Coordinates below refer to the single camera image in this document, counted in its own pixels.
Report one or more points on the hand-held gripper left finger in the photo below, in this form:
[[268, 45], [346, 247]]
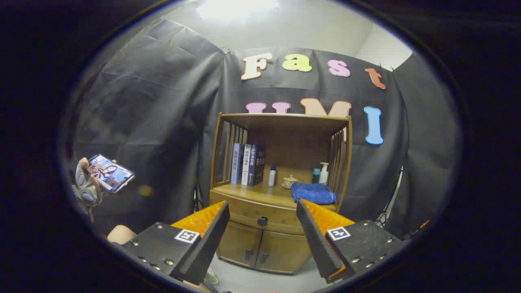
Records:
[[203, 248]]

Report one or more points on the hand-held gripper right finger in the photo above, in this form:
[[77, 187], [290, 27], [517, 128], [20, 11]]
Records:
[[317, 244]]

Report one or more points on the wooden drawer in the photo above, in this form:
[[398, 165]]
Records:
[[244, 211]]

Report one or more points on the black drawer knob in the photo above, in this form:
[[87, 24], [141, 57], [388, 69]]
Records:
[[262, 221]]

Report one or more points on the smartphone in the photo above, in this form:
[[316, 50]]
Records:
[[110, 173]]

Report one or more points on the wooden cabinet door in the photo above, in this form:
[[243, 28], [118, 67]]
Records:
[[285, 252], [240, 240]]

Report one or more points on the wooden countertop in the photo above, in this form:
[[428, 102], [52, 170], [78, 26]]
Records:
[[252, 191]]

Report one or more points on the wooden cabinet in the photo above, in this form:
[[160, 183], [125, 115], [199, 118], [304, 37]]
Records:
[[285, 150]]

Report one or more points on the white round object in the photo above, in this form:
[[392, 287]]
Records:
[[211, 277]]

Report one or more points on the blue towel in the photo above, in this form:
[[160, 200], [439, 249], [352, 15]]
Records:
[[313, 193]]

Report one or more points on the beige lidded teacup with saucer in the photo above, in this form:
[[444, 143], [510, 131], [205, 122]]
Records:
[[290, 182]]

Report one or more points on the teal bottle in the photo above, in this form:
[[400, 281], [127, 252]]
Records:
[[316, 176]]

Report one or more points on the white pump bottle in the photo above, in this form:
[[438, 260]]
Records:
[[324, 176]]

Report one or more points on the white bottle with blue cap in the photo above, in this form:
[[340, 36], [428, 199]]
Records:
[[272, 178]]

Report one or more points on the light blue book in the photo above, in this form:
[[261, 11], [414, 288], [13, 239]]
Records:
[[236, 162]]

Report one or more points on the white book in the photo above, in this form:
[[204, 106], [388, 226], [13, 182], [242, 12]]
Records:
[[246, 165]]

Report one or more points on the backdrop stand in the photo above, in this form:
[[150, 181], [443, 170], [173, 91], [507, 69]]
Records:
[[395, 189]]

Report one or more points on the dark navy book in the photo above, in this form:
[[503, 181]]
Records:
[[257, 165]]

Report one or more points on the black device with orange tip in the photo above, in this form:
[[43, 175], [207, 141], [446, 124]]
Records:
[[423, 224]]

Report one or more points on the ceiling light panel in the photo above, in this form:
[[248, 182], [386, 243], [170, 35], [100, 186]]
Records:
[[236, 8]]

